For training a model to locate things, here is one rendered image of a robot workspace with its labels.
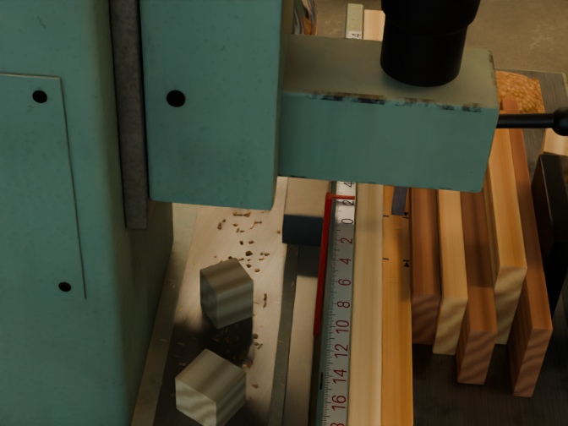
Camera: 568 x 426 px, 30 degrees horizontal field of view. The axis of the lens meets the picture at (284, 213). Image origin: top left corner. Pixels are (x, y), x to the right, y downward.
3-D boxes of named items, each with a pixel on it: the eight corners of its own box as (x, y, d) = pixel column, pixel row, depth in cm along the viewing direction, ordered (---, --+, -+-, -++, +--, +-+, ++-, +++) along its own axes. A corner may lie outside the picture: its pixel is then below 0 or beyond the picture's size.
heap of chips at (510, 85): (547, 124, 93) (551, 106, 92) (432, 115, 93) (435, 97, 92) (538, 79, 98) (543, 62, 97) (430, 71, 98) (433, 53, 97)
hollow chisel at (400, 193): (403, 215, 75) (412, 161, 72) (390, 215, 75) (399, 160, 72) (403, 208, 76) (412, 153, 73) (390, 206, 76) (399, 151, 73)
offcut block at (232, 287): (216, 330, 86) (216, 294, 84) (199, 304, 89) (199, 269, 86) (253, 316, 88) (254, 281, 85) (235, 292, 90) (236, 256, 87)
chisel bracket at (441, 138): (478, 212, 71) (501, 108, 65) (269, 195, 71) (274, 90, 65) (472, 144, 76) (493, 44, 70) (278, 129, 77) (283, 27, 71)
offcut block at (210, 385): (215, 434, 79) (215, 402, 76) (175, 408, 80) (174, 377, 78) (246, 402, 81) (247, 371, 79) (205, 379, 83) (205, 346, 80)
